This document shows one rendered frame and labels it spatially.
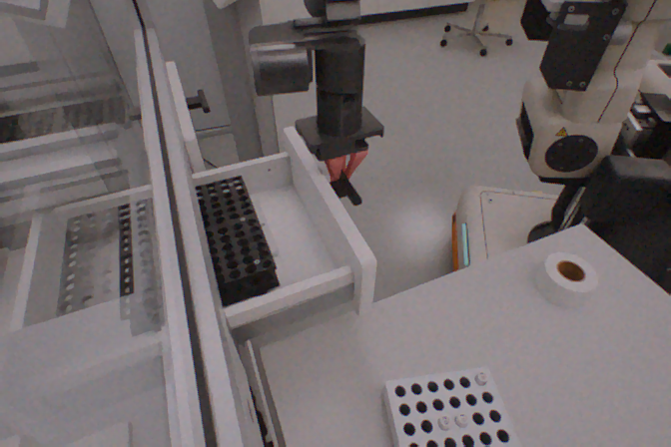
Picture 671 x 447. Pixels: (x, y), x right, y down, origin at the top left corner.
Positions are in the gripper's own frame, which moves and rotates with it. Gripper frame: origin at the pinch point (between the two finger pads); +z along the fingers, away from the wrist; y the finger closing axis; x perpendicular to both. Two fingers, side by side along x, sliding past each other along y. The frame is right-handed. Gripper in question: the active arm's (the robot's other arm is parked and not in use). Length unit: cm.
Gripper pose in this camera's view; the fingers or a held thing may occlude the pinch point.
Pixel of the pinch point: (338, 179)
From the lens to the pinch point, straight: 55.2
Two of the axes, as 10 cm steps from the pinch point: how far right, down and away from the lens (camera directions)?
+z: 0.0, 7.4, 6.7
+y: -9.2, 2.6, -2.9
